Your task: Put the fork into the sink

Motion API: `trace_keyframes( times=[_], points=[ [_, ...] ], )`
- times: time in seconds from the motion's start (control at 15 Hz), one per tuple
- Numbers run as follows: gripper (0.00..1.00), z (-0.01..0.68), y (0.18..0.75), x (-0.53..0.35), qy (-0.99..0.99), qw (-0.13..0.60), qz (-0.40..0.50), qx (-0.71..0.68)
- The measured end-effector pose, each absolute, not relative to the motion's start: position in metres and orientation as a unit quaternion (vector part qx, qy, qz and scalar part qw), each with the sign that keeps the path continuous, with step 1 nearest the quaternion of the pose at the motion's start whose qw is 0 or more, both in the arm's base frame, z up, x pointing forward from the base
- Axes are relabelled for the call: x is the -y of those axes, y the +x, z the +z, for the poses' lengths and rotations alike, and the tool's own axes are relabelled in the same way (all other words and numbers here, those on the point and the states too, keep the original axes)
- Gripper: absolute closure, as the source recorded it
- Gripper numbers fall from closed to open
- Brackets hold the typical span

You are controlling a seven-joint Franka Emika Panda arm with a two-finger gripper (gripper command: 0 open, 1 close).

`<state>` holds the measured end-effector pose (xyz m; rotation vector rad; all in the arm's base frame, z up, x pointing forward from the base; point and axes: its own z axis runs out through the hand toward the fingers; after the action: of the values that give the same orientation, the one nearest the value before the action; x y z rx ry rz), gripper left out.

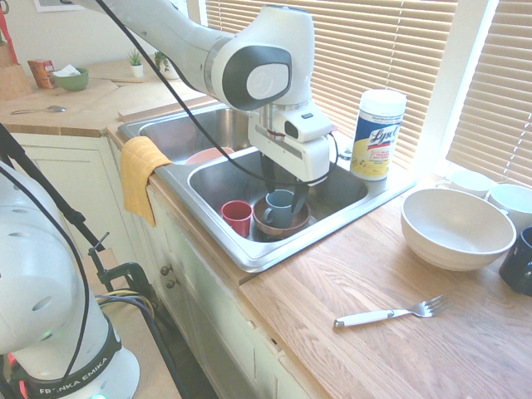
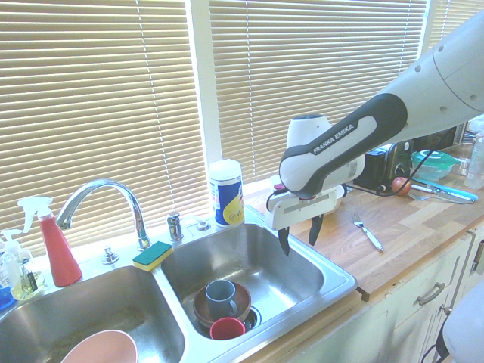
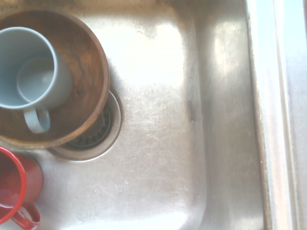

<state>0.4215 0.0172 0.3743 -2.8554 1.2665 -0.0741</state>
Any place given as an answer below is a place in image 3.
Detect stainless steel double sink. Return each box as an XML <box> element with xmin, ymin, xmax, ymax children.
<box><xmin>0</xmin><ymin>0</ymin><xmax>295</xmax><ymax>230</ymax></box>

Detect metal sink drain strainer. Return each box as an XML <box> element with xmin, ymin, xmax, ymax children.
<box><xmin>49</xmin><ymin>90</ymin><xmax>122</xmax><ymax>161</ymax></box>

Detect brown wooden bowl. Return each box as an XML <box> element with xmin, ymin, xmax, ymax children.
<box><xmin>0</xmin><ymin>9</ymin><xmax>110</xmax><ymax>149</ymax></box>

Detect grey-blue ceramic mug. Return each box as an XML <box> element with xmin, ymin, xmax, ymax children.
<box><xmin>0</xmin><ymin>26</ymin><xmax>74</xmax><ymax>134</ymax></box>

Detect red mug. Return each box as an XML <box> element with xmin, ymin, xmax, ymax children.
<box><xmin>0</xmin><ymin>146</ymin><xmax>43</xmax><ymax>230</ymax></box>

